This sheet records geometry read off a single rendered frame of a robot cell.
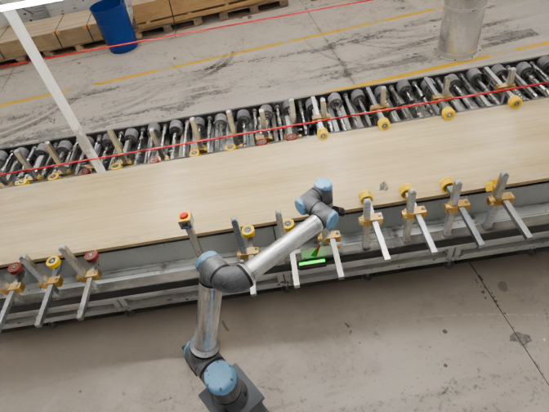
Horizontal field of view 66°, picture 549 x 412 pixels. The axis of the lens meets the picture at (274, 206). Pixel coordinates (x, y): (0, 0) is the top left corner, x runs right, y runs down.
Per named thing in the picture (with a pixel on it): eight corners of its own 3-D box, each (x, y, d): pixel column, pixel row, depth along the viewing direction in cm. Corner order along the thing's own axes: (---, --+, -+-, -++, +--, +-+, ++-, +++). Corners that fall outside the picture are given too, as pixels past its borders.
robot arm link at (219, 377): (223, 411, 208) (214, 397, 196) (203, 385, 218) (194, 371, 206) (247, 389, 214) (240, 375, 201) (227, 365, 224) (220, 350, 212)
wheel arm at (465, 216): (484, 248, 225) (486, 243, 223) (477, 248, 225) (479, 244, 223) (449, 185, 260) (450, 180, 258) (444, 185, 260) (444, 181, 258)
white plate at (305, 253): (343, 253, 264) (342, 244, 257) (301, 260, 265) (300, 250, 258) (342, 253, 264) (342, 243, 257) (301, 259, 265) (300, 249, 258)
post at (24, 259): (64, 302, 277) (23, 257, 243) (59, 302, 277) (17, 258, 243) (65, 297, 279) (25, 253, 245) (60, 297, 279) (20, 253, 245)
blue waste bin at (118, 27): (141, 51, 685) (123, 5, 634) (106, 59, 684) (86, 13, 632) (142, 36, 727) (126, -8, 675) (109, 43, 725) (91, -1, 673)
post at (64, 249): (100, 293, 274) (63, 248, 240) (94, 294, 274) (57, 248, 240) (100, 289, 276) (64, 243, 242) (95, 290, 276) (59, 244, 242)
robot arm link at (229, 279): (225, 293, 171) (341, 208, 198) (207, 275, 178) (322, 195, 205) (229, 310, 179) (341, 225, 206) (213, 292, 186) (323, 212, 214)
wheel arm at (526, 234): (531, 240, 224) (533, 236, 222) (525, 241, 224) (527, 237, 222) (500, 193, 250) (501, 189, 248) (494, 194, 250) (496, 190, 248)
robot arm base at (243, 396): (256, 396, 221) (252, 389, 214) (226, 423, 213) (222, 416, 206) (234, 370, 232) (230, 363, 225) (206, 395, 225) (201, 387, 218)
